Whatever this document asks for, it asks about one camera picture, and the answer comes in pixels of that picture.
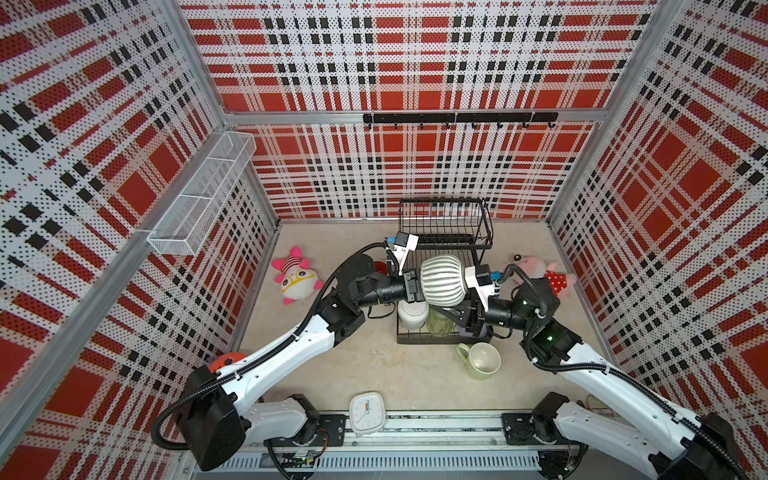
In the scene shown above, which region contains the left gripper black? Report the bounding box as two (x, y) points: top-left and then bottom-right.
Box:
(355, 268), (451, 309)

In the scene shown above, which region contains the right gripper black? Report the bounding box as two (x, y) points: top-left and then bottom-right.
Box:
(433, 287), (535, 340)

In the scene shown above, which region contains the green transparent glass mug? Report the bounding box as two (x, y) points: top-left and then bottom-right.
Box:
(426, 308), (456, 338)

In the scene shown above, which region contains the ribbed grey-green cup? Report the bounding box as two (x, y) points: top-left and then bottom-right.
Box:
(419, 254), (467, 307)

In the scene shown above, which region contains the white ceramic mug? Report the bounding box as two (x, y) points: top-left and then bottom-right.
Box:
(397, 300), (430, 330)

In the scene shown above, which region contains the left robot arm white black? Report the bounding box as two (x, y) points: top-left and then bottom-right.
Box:
(150, 250), (424, 471)

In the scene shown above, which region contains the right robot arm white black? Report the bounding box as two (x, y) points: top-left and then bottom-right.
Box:
(446, 278), (746, 479)

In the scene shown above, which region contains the white mug red inside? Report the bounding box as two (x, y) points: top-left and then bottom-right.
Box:
(374, 260), (389, 275)

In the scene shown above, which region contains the light green ceramic mug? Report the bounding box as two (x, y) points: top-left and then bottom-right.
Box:
(456, 342), (502, 380)

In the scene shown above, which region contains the pink white owl plush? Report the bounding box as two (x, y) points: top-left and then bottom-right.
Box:
(270, 246), (324, 305)

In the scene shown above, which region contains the pink pig plush red dress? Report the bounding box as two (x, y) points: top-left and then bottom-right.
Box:
(513, 255), (578, 299)

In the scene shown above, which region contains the white square alarm clock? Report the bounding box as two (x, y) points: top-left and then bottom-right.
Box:
(349, 392), (387, 437)

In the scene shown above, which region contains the red monster plush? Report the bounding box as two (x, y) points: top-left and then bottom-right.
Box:
(208, 352), (246, 373)

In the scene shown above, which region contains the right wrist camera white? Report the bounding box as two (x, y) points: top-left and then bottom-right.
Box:
(464, 264), (501, 311)

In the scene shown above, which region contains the black wire dish rack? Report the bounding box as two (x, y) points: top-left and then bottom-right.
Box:
(396, 197), (493, 345)

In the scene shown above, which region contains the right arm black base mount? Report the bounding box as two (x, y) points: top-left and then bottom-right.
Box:
(501, 411), (583, 449)

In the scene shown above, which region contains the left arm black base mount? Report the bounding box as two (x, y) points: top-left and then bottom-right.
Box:
(270, 413), (347, 447)

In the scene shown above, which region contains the black wall hook rail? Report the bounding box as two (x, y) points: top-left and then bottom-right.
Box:
(362, 111), (559, 126)

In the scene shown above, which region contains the white wire wall basket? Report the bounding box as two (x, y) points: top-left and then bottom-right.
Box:
(148, 131), (255, 256)

